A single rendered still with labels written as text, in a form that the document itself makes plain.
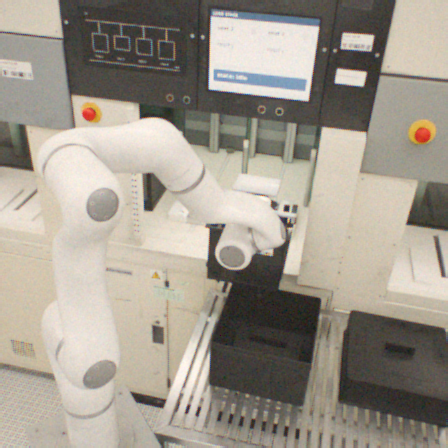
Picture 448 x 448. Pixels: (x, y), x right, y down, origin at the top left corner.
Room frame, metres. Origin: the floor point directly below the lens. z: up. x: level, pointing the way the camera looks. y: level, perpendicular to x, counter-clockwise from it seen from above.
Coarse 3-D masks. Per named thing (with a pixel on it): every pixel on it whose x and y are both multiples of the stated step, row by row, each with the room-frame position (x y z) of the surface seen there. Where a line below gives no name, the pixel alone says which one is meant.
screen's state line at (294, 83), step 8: (216, 72) 1.44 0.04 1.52; (224, 72) 1.44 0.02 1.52; (232, 72) 1.43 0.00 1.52; (240, 72) 1.43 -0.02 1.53; (216, 80) 1.44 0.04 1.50; (224, 80) 1.44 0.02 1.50; (232, 80) 1.43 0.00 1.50; (240, 80) 1.43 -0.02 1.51; (248, 80) 1.43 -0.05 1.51; (256, 80) 1.42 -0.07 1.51; (264, 80) 1.42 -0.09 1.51; (272, 80) 1.41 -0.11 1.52; (280, 80) 1.41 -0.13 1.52; (288, 80) 1.40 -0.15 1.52; (296, 80) 1.40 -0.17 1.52; (304, 80) 1.40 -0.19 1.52; (288, 88) 1.40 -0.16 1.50; (296, 88) 1.40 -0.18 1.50; (304, 88) 1.40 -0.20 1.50
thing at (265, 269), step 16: (240, 176) 1.31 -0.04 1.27; (256, 176) 1.32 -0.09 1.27; (256, 192) 1.22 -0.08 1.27; (272, 192) 1.23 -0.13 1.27; (288, 208) 1.34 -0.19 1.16; (208, 224) 1.20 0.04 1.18; (288, 224) 1.22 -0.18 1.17; (288, 240) 1.14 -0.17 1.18; (208, 256) 1.18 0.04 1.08; (256, 256) 1.16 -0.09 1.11; (272, 256) 1.15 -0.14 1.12; (208, 272) 1.18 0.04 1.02; (224, 272) 1.17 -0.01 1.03; (240, 272) 1.16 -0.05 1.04; (256, 272) 1.15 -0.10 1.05; (272, 272) 1.15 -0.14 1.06; (224, 288) 1.17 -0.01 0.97; (272, 288) 1.14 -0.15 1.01
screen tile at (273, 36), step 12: (276, 36) 1.41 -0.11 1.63; (288, 36) 1.41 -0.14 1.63; (300, 36) 1.40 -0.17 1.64; (312, 36) 1.40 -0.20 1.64; (264, 48) 1.42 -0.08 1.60; (300, 48) 1.40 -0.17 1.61; (264, 60) 1.42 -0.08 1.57; (276, 60) 1.41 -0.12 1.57; (288, 60) 1.41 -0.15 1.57; (300, 60) 1.40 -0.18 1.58; (288, 72) 1.40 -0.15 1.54; (300, 72) 1.40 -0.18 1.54
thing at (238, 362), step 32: (256, 288) 1.24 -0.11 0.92; (224, 320) 1.15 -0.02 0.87; (256, 320) 1.24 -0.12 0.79; (288, 320) 1.22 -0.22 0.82; (224, 352) 0.98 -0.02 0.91; (256, 352) 0.97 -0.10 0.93; (288, 352) 1.13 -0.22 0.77; (224, 384) 0.98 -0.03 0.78; (256, 384) 0.96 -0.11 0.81; (288, 384) 0.95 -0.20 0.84
